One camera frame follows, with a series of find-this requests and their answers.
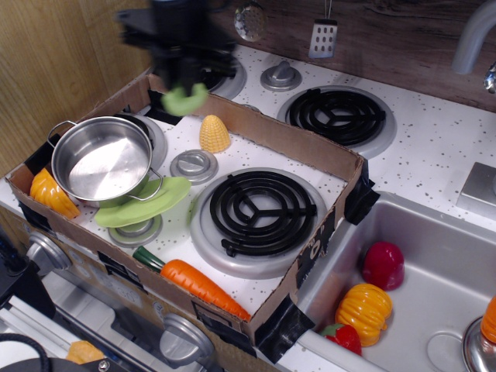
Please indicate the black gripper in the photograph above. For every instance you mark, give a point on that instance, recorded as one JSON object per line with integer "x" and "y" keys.
{"x": 173, "y": 32}

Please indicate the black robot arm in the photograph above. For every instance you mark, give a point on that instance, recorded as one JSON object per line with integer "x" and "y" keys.
{"x": 174, "y": 4}

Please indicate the stainless steel pot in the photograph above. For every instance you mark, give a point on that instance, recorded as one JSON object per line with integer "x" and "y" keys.
{"x": 104, "y": 161}

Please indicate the yellow toy corn cob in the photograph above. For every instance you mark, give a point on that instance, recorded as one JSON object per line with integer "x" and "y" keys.
{"x": 213, "y": 136}

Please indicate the hanging metal strainer spoon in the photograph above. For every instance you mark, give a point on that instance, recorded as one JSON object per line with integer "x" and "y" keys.
{"x": 250, "y": 21}

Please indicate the silver centre stove knob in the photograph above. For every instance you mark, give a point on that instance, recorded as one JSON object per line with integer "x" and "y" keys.
{"x": 197, "y": 166}

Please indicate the silver stove knob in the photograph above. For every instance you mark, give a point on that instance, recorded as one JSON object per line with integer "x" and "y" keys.
{"x": 197, "y": 166}
{"x": 138, "y": 234}
{"x": 281, "y": 77}

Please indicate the silver back stove knob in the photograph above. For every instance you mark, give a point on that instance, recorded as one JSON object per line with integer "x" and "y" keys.
{"x": 281, "y": 77}

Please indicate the light green plastic plate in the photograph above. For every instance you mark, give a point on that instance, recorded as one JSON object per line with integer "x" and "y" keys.
{"x": 159, "y": 196}

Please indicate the hanging metal spatula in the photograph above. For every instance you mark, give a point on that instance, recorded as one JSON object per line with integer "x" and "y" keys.
{"x": 324, "y": 35}

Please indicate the front right black burner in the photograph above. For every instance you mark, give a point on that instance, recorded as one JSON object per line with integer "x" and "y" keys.
{"x": 253, "y": 223}

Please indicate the silver front stove knob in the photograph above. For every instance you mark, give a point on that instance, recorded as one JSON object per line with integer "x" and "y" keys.
{"x": 138, "y": 234}

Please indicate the yellow toy pepper in fence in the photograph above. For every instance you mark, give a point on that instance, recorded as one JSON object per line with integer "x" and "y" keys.
{"x": 45, "y": 190}

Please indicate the back right black burner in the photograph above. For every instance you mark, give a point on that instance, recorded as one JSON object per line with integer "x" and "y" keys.
{"x": 351, "y": 117}

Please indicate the orange toy carrot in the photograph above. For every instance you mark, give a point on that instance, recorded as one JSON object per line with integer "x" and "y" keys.
{"x": 192, "y": 280}

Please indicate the brown cardboard fence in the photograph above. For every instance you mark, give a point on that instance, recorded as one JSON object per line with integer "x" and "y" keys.
{"x": 277, "y": 324}

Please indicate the silver oven knob left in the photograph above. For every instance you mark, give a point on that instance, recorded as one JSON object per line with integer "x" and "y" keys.
{"x": 46, "y": 254}

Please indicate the silver oven knob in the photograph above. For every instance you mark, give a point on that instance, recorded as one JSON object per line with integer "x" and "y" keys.
{"x": 182, "y": 343}
{"x": 46, "y": 254}

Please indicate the silver oven knob right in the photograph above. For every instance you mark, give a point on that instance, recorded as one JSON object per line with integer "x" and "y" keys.
{"x": 182, "y": 343}

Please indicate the dark red toy vegetable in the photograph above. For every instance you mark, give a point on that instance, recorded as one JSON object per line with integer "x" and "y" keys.
{"x": 384, "y": 266}

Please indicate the orange toy bottom left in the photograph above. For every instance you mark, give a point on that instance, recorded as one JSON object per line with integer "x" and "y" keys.
{"x": 81, "y": 352}

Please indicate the yellow toy pumpkin in sink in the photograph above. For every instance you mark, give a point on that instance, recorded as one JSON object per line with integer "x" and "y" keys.
{"x": 367, "y": 309}

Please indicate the silver faucet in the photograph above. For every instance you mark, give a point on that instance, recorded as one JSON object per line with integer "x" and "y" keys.
{"x": 471, "y": 40}

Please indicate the red toy strawberry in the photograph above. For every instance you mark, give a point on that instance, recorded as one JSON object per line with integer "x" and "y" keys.
{"x": 343, "y": 335}

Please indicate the stainless steel sink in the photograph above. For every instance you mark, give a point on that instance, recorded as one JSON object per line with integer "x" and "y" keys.
{"x": 449, "y": 281}

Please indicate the orange toy at sink edge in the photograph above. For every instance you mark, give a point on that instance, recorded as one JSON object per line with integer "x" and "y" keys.
{"x": 488, "y": 322}

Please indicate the silver faucet handle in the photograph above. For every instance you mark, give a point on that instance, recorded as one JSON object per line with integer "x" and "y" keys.
{"x": 489, "y": 82}

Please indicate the silver faucet base plate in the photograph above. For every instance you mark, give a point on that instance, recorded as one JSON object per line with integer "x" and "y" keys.
{"x": 478, "y": 192}

